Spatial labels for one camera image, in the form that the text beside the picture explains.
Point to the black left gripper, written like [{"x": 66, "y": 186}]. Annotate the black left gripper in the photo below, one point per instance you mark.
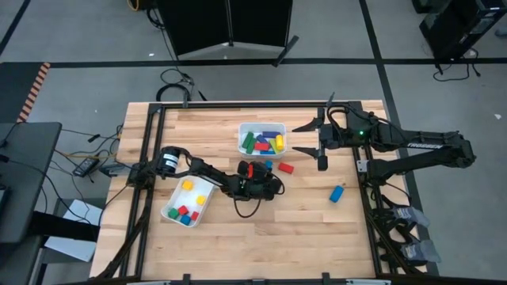
[{"x": 263, "y": 189}]

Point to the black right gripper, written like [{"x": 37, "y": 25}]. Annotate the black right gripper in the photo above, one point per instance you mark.
[{"x": 334, "y": 136}]

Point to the green long block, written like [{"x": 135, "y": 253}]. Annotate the green long block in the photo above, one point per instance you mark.
[
  {"x": 247, "y": 139},
  {"x": 251, "y": 148}
]

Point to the blue long block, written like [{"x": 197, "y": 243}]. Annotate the blue long block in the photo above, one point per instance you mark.
[
  {"x": 271, "y": 134},
  {"x": 267, "y": 152},
  {"x": 261, "y": 139}
]

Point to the red long block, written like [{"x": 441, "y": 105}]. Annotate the red long block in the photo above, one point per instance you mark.
[
  {"x": 285, "y": 168},
  {"x": 261, "y": 146}
]

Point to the yellow-green long block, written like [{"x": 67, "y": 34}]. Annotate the yellow-green long block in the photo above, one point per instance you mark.
[{"x": 273, "y": 147}]

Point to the yellow cylinder block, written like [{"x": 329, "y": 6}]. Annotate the yellow cylinder block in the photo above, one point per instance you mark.
[{"x": 279, "y": 142}]

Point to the yellow cube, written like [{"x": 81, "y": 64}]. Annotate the yellow cube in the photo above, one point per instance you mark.
[
  {"x": 201, "y": 200},
  {"x": 187, "y": 185}
]

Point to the red cube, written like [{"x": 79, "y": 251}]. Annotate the red cube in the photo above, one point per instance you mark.
[
  {"x": 194, "y": 215},
  {"x": 183, "y": 210}
]

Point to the blue cube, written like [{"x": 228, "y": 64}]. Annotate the blue cube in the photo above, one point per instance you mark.
[
  {"x": 185, "y": 220},
  {"x": 269, "y": 164}
]

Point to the green cube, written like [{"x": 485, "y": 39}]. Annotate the green cube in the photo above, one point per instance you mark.
[{"x": 173, "y": 213}]

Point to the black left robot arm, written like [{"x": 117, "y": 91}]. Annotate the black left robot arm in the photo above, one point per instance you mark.
[{"x": 206, "y": 168}]

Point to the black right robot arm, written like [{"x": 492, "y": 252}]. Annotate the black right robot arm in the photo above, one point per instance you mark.
[{"x": 428, "y": 144}]

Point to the white plastic bin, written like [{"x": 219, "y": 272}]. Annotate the white plastic bin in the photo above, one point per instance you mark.
[
  {"x": 190, "y": 196},
  {"x": 247, "y": 127}
]

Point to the blue cylinder block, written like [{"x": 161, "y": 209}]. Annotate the blue cylinder block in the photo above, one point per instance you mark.
[{"x": 336, "y": 194}]

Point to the grey plastic bag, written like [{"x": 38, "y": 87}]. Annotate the grey plastic bag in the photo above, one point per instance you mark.
[
  {"x": 412, "y": 215},
  {"x": 421, "y": 251}
]

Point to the black panel stand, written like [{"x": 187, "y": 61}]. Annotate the black panel stand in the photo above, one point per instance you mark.
[{"x": 206, "y": 23}]

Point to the black power adapter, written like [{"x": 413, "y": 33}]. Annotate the black power adapter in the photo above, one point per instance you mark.
[{"x": 85, "y": 167}]

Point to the white paper sheet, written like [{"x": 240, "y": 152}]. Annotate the white paper sheet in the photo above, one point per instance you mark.
[{"x": 79, "y": 211}]

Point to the black equipment cabinet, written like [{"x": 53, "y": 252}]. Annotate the black equipment cabinet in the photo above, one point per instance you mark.
[{"x": 455, "y": 27}]

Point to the black desk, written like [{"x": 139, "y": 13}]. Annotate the black desk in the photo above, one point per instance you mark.
[{"x": 27, "y": 178}]

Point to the orange black striped strip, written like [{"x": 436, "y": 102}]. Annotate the orange black striped strip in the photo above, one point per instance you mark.
[{"x": 33, "y": 93}]

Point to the black aluminium table frame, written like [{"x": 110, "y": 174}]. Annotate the black aluminium table frame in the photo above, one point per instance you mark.
[{"x": 253, "y": 105}]

